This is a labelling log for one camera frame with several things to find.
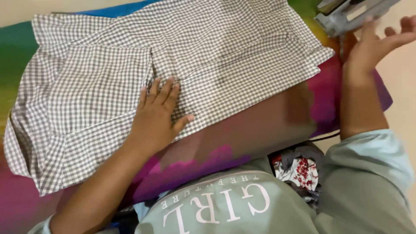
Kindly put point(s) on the person's left hand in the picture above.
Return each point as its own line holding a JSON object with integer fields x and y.
{"x": 152, "y": 125}

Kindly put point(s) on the person's right hand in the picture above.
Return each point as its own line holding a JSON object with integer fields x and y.
{"x": 373, "y": 45}

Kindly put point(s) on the person's right fingers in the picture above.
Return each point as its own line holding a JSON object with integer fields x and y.
{"x": 395, "y": 32}

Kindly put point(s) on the grey white checked shirt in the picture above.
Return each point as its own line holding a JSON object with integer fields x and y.
{"x": 152, "y": 84}

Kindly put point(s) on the grey clothes iron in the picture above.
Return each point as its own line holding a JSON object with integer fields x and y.
{"x": 349, "y": 14}

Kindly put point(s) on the heap of mixed clothes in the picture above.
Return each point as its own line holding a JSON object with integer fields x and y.
{"x": 299, "y": 172}

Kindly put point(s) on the rainbow coloured ironing board cover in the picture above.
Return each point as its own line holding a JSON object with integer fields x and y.
{"x": 234, "y": 130}

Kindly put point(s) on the person's green printed shirt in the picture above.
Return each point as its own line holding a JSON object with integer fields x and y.
{"x": 292, "y": 195}

